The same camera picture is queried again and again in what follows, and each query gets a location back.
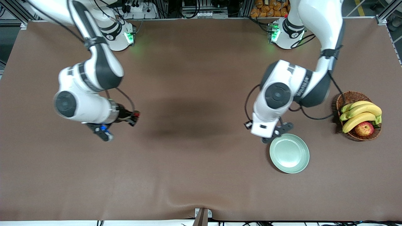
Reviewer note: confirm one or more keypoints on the red yellow apple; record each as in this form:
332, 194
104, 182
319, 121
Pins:
364, 128

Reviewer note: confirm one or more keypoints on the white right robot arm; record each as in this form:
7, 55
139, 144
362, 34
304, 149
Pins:
78, 106

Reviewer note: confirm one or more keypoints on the green banana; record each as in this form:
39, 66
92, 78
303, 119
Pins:
378, 121

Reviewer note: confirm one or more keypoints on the orange snack packets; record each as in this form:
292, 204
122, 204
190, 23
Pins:
267, 12

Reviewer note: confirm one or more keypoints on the white power strip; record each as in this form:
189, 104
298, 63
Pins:
141, 14

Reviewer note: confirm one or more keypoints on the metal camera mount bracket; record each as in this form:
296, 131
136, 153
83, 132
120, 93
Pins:
202, 218

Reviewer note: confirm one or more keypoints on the red toy strawberry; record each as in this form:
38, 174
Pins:
137, 115

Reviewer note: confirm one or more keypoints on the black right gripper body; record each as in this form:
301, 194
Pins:
124, 115

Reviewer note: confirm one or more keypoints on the pale green plate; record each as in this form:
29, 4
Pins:
289, 153

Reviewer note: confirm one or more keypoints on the brown wicker basket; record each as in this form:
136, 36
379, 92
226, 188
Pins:
348, 97

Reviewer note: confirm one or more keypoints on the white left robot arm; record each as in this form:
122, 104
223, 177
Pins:
289, 75

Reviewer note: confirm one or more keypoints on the yellow banana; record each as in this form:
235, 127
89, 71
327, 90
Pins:
358, 121
355, 105
367, 110

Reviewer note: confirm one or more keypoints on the aluminium frame beam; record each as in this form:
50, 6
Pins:
19, 15
385, 14

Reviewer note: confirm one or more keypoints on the white socket bar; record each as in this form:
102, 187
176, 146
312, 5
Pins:
205, 14

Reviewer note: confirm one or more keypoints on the brown table mat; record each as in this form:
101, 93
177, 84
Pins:
188, 163

